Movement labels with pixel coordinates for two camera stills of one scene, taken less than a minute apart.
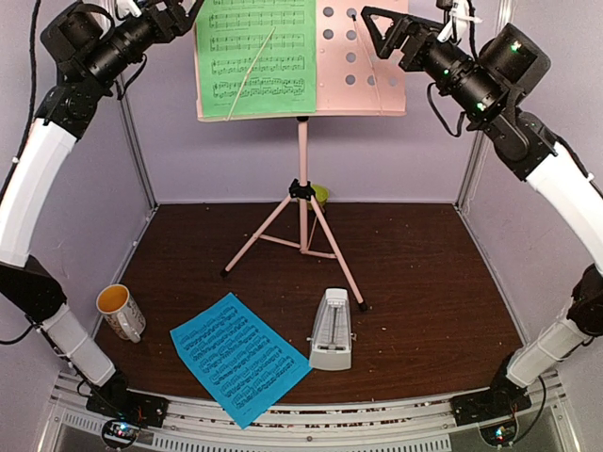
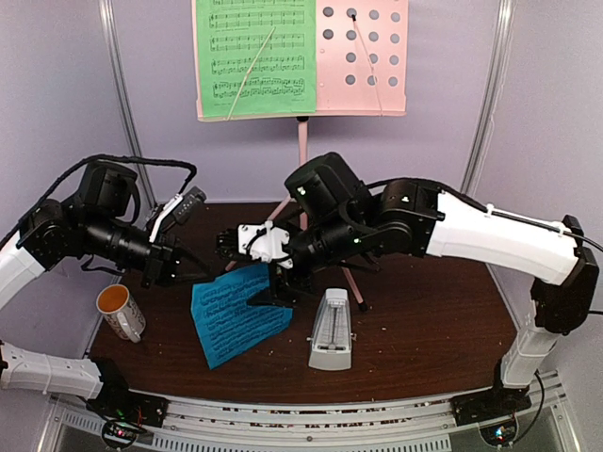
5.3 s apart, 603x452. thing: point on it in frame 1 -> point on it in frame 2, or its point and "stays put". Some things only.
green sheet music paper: [256, 56] stays put
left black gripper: [182, 22] -> [161, 262]
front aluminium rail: [422, 424] stays put
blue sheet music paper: [246, 366] -> [224, 322]
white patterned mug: [121, 312] stays put
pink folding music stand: [352, 79] stays put
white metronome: [331, 338] stays put
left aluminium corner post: [131, 124] stays put
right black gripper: [420, 30] -> [283, 286]
